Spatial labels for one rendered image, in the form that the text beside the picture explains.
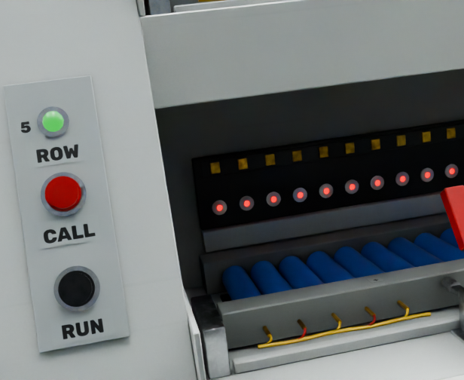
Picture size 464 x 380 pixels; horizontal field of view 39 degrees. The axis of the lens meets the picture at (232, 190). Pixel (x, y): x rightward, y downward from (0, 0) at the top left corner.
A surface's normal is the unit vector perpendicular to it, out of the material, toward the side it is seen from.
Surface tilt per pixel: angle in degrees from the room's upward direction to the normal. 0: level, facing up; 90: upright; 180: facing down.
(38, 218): 90
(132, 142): 90
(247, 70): 109
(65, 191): 90
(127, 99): 90
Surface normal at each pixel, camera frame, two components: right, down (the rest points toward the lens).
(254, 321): 0.19, 0.19
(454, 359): -0.11, -0.97
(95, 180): 0.14, -0.14
